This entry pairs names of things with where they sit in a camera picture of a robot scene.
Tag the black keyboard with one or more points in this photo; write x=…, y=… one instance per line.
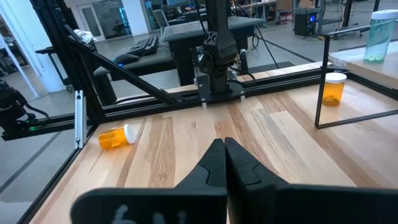
x=143, y=46

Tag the short orange pill bottle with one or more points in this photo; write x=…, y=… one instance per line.
x=333, y=91

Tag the white metal pole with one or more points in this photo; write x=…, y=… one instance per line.
x=19, y=66

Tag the black aluminium rig frame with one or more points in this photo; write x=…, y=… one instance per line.
x=140, y=81

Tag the silver aluminium bracket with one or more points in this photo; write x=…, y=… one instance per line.
x=80, y=118

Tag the cardboard box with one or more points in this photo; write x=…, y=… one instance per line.
x=292, y=3

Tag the black computer mouse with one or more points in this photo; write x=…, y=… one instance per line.
x=126, y=59

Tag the green pill bottle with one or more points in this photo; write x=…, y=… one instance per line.
x=379, y=37

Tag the black device green light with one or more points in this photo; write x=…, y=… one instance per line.
x=11, y=109

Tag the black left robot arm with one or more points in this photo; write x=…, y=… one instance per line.
x=219, y=46

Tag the white crumpled cloth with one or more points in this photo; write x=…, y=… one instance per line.
x=84, y=35

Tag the black cylinder white top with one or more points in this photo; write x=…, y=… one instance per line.
x=244, y=62

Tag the grey office chair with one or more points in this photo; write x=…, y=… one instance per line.
x=160, y=18

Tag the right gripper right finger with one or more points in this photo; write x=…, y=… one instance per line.
x=245, y=186

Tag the wooden shelf black frame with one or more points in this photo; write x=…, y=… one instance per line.
x=382, y=71

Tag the dark desk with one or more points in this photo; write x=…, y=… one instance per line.
x=152, y=63

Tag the black computer tower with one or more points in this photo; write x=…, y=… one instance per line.
x=304, y=25

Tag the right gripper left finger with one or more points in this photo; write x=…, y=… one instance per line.
x=211, y=174

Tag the grey top desk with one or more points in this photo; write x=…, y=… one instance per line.
x=186, y=31

